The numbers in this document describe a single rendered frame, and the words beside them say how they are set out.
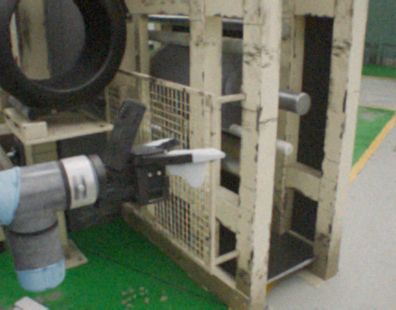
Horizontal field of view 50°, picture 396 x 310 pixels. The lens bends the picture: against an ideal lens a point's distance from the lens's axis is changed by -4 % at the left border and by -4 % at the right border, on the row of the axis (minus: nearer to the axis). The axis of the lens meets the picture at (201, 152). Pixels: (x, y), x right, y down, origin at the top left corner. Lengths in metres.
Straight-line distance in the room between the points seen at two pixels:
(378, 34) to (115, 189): 9.89
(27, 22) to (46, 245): 1.51
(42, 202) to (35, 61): 1.50
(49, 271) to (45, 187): 0.13
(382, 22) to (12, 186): 10.01
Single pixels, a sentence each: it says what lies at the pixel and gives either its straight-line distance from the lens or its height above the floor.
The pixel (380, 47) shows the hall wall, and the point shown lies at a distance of 10.43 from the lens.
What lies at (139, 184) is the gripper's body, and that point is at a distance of 0.69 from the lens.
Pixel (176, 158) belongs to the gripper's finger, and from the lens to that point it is 0.68.
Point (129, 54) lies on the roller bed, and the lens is 2.19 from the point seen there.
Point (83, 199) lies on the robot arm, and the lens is 0.67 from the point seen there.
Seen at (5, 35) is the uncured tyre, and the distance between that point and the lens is 1.68.
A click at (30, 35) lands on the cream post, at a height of 1.17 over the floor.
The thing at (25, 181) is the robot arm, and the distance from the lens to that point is 0.64.
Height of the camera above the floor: 1.30
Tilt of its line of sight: 19 degrees down
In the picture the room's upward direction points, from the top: straight up
